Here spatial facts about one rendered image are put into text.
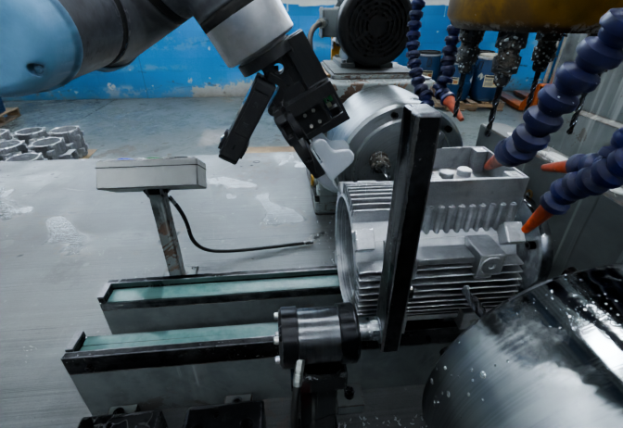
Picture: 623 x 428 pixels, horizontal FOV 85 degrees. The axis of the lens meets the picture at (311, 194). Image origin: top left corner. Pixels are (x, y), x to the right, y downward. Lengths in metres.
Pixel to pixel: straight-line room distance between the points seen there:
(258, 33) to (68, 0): 0.16
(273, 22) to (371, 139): 0.32
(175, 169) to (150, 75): 5.68
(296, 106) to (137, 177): 0.35
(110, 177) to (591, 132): 0.76
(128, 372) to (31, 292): 0.42
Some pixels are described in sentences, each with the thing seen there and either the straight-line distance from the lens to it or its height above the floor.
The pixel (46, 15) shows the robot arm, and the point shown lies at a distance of 0.31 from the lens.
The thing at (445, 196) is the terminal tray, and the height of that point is 1.12.
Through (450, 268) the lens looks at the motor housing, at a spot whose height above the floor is 1.05.
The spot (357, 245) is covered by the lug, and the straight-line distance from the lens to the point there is 0.39.
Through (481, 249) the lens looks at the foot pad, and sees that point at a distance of 0.43.
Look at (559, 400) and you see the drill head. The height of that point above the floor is 1.13.
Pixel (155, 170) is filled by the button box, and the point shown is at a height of 1.07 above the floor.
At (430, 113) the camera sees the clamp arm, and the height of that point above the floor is 1.25.
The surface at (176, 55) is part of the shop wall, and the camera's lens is 6.12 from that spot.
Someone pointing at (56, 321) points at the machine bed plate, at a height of 0.80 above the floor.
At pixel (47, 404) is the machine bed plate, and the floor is 0.80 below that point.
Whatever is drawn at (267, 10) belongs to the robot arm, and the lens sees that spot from 0.40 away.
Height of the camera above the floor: 1.31
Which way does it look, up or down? 29 degrees down
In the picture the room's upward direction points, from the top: straight up
